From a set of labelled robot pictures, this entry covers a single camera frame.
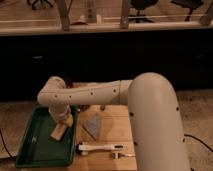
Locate black cable left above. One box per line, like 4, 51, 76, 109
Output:
0, 129, 16, 163

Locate office chair right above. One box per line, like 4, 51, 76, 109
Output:
171, 0, 204, 21

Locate green plastic tray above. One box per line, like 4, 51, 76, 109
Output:
15, 106, 77, 168

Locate silver fork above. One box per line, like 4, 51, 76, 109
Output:
111, 152, 136, 159

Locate office chair left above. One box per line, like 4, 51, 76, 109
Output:
26, 0, 53, 10

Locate office chair middle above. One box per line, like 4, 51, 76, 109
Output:
129, 0, 158, 23

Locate black floor cable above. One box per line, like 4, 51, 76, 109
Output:
183, 133, 213, 154

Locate brown grape bunch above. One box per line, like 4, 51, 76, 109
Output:
78, 105, 90, 111

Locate dark red bowl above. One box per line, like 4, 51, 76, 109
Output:
65, 79, 73, 87

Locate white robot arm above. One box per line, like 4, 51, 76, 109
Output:
37, 72, 191, 171

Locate office chair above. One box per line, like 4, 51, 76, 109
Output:
129, 0, 158, 23
26, 0, 53, 10
171, 0, 204, 21

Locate grey triangular cloth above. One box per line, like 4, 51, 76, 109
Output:
83, 113, 102, 140

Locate white handled brush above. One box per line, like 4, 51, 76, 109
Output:
75, 143, 124, 155

